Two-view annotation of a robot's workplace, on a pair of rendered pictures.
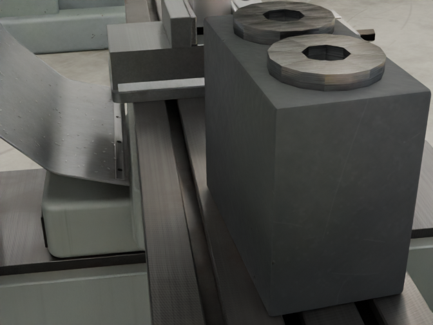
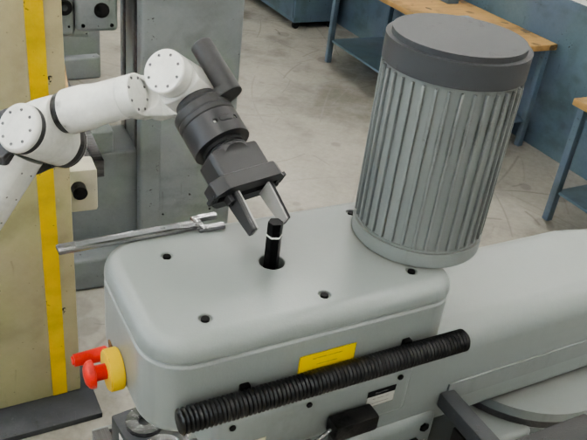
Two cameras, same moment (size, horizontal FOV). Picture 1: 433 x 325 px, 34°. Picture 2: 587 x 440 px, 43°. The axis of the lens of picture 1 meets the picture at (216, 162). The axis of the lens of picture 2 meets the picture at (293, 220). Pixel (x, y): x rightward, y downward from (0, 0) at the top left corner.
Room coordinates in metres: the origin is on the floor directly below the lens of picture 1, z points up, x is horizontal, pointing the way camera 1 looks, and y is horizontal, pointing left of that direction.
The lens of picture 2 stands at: (1.78, -0.33, 2.50)
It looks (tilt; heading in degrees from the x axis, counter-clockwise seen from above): 31 degrees down; 156
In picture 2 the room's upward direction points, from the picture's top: 7 degrees clockwise
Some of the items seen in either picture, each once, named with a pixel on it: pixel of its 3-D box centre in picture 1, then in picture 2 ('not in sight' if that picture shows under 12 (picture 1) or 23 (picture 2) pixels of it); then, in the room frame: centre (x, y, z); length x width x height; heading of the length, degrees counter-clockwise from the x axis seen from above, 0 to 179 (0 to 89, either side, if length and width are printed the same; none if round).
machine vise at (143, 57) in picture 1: (230, 38); not in sight; (0.98, -0.02, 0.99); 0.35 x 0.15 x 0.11; 99
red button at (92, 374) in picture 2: not in sight; (95, 373); (1.00, -0.24, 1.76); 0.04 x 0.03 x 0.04; 7
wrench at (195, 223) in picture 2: not in sight; (142, 234); (0.87, -0.16, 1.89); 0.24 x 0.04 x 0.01; 99
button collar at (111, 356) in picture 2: not in sight; (113, 368); (1.00, -0.22, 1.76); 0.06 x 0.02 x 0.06; 7
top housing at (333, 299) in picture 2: not in sight; (275, 304); (0.97, 0.02, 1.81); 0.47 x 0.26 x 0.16; 97
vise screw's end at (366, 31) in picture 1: (359, 36); not in sight; (1.01, -0.21, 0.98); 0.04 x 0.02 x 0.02; 99
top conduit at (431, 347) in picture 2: not in sight; (334, 374); (1.11, 0.06, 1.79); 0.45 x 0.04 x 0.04; 97
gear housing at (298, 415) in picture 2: not in sight; (283, 365); (0.96, 0.05, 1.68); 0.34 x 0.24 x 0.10; 97
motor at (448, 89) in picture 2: not in sight; (435, 140); (0.94, 0.25, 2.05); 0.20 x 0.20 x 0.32
